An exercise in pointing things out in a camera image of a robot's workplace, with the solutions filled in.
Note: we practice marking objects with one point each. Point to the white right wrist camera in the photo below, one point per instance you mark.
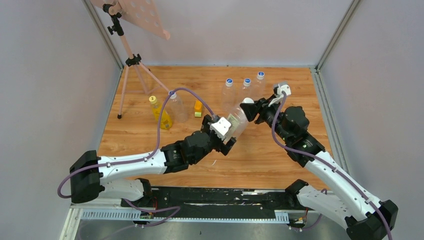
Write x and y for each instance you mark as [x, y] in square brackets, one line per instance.
[281, 91]

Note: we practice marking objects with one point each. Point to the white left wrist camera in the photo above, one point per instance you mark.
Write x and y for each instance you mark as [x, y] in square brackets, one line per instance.
[221, 128]

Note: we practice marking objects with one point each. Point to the clear capped bottle left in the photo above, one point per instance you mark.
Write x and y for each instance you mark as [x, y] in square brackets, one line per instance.
[228, 95]

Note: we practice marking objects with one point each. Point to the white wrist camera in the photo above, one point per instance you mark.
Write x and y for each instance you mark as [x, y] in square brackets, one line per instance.
[221, 128]
[281, 91]

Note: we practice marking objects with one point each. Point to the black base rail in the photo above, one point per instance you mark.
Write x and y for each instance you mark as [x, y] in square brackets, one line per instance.
[202, 205]

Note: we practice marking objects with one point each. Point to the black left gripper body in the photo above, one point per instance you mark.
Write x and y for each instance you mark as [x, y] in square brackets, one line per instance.
[218, 139]

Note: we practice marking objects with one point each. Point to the white bottle cap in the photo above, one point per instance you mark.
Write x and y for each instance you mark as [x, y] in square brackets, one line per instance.
[248, 100]

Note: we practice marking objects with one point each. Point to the clear capped bottle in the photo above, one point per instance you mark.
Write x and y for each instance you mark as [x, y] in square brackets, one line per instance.
[258, 86]
[245, 90]
[228, 95]

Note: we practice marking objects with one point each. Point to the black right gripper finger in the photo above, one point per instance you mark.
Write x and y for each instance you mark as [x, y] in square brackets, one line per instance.
[251, 110]
[266, 101]

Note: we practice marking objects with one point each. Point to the clear capped bottle middle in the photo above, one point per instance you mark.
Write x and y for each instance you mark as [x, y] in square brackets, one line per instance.
[245, 90]

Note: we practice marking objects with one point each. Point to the blue Pocari Sweat cap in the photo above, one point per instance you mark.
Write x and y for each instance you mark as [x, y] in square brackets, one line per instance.
[172, 95]

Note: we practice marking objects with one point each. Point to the large pineapple juice bottle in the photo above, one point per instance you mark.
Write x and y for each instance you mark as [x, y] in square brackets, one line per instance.
[238, 121]

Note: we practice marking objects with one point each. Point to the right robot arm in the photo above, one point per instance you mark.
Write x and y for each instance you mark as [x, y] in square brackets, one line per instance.
[360, 213]

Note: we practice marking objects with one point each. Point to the yellow bottle cap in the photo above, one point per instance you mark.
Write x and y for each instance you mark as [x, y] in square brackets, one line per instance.
[152, 99]

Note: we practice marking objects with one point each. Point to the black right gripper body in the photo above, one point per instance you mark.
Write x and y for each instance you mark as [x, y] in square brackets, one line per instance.
[269, 113]

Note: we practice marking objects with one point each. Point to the yellow label juice bottle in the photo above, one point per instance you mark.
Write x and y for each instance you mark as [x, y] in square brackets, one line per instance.
[161, 115]

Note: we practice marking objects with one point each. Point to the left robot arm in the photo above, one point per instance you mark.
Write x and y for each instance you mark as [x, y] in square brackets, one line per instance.
[93, 176]

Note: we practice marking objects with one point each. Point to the yellow green toy block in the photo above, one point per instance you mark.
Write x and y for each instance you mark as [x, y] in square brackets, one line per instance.
[198, 109]

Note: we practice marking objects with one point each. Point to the clear capped bottle right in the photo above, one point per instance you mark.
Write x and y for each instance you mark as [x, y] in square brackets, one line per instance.
[258, 86]

